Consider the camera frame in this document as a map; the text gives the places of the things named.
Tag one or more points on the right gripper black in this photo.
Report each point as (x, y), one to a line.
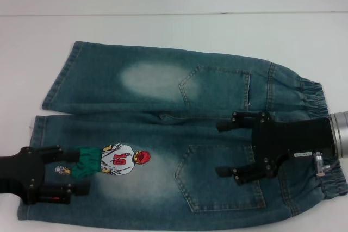
(293, 137)

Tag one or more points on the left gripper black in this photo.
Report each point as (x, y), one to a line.
(24, 172)

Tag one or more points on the blue denim shorts with print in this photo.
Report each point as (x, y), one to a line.
(136, 107)

